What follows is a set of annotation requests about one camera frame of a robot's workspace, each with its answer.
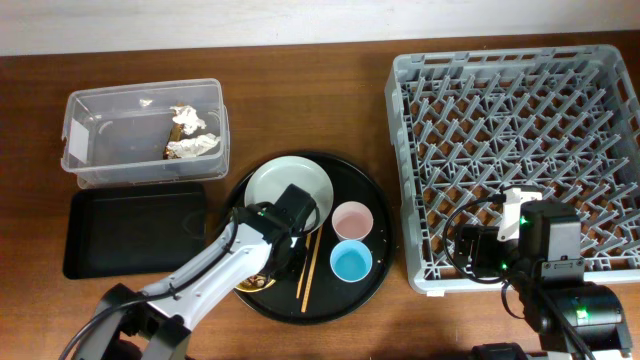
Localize yellow bowl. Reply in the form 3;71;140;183
235;274;276;293

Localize blue cup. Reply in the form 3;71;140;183
329;240;373;283

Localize pink cup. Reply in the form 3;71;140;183
331;201;374;241

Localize white napkin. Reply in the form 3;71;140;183
164;133;221;159
171;105;206;135

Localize food scraps pile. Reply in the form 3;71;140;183
246;274;271;289

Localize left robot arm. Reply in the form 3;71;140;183
60;202;321;359

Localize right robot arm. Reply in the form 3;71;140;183
442;186;632;359

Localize grey dishwasher rack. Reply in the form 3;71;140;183
385;45;639;296

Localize clear plastic waste bin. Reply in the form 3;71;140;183
60;78;231;188

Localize left wooden chopstick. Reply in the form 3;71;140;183
296;233;312;299

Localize wooden chopstick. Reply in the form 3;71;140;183
296;233;312;299
301;225;324;313

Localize right wooden chopstick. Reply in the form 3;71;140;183
301;225;324;313

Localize round black serving tray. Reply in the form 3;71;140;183
235;152;396;325

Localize grey round plate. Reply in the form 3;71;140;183
244;156;334;231

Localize black rectangular tray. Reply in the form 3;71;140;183
62;182;207;280

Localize gold foil wrapper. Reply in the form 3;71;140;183
163;103;186;160

